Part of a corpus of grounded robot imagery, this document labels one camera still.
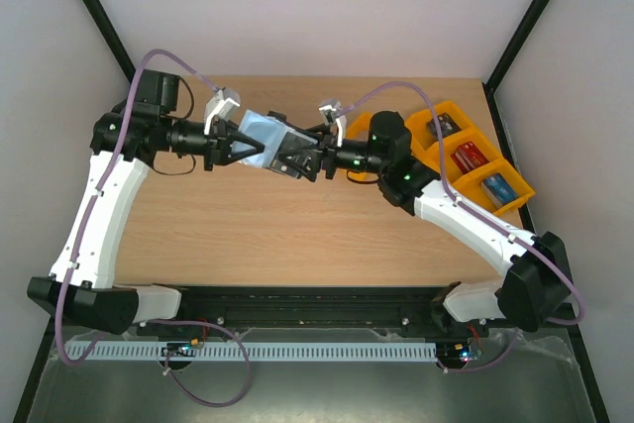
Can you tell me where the black leather card holder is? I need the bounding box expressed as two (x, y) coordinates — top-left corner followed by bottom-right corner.
(239, 110), (303, 170)

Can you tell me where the yellow bin with black cards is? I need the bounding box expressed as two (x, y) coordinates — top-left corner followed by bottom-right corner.
(405, 101), (474, 150)

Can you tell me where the yellow bin with blue cards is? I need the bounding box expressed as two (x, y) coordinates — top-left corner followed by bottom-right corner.
(453, 159), (535, 216)

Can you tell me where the yellow bin with red cards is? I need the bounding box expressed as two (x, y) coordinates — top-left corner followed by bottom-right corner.
(423, 127), (501, 183)

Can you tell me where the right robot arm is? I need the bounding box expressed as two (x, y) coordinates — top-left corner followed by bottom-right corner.
(275, 111), (571, 336)

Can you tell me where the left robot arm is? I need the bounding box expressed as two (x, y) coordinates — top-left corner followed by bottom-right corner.
(27, 70), (264, 334)

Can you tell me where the yellow bin with white cards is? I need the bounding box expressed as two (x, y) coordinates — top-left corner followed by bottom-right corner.
(345, 112), (372, 142)

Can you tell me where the black card stack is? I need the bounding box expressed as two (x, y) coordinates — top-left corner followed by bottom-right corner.
(426, 113), (461, 141)

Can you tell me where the red VIP card stack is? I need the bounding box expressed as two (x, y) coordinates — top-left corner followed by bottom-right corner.
(451, 142), (489, 174)

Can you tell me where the blue card stack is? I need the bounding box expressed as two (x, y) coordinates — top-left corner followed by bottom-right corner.
(480, 173), (518, 209)

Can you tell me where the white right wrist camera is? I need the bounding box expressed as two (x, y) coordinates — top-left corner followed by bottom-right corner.
(318, 98), (347, 147)

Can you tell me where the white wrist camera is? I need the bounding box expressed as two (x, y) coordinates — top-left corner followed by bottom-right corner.
(318, 98), (347, 147)
(204, 87), (242, 136)

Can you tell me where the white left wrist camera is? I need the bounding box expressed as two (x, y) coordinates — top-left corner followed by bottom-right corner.
(204, 87), (242, 136)

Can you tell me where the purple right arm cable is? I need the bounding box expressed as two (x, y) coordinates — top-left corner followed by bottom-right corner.
(339, 80), (586, 328)

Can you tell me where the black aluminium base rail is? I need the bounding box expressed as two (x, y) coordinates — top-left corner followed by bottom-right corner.
(116, 284), (496, 340)

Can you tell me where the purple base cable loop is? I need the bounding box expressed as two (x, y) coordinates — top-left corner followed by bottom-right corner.
(158, 319), (253, 405)

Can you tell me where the black frame post left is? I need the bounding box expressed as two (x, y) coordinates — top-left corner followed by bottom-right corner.
(81, 0), (135, 82)

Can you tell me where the black frame post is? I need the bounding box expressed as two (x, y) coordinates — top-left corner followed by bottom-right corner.
(81, 0), (135, 82)
(485, 0), (551, 94)

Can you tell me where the white slotted cable duct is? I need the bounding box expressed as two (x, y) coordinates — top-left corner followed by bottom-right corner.
(87, 341), (437, 363)

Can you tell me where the black frame post right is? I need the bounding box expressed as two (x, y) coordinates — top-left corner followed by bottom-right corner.
(485, 0), (551, 94)

